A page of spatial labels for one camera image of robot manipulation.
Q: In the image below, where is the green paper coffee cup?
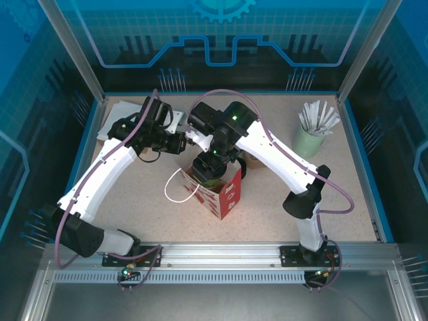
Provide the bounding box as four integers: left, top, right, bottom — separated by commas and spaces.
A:
200, 176, 225, 192

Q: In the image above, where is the brown pulp cup carrier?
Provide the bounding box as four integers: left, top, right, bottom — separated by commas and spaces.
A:
242, 152, 269, 170

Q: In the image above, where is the white red printed gift bag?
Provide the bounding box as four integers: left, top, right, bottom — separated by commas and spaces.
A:
163, 158, 243, 221

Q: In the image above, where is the white paper napkin stack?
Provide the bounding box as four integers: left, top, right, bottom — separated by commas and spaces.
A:
96, 100, 148, 142

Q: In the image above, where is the pale green straw holder mug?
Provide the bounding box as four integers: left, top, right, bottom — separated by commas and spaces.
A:
292, 123, 326, 160

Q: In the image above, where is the small connector with indicator light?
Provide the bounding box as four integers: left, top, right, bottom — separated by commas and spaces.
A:
309, 267, 335, 284
118, 263, 138, 284

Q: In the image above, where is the grey metal shelf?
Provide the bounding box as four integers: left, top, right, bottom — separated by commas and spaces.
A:
18, 282, 427, 321

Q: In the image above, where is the thin black cable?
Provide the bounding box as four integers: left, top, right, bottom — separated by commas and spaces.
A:
139, 150, 163, 164

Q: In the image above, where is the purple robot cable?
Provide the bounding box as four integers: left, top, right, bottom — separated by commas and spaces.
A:
188, 89, 355, 290
55, 88, 164, 292

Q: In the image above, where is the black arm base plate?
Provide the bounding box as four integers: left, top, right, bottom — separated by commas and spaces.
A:
279, 244, 342, 268
101, 245, 164, 268

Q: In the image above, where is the aluminium mounting rail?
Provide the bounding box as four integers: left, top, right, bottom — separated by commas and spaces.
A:
41, 241, 404, 270

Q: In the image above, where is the aluminium frame post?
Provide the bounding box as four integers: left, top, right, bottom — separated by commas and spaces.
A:
37, 0, 110, 103
336, 0, 404, 103

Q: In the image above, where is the grey slotted cable duct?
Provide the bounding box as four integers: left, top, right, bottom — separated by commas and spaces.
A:
52, 270, 308, 285

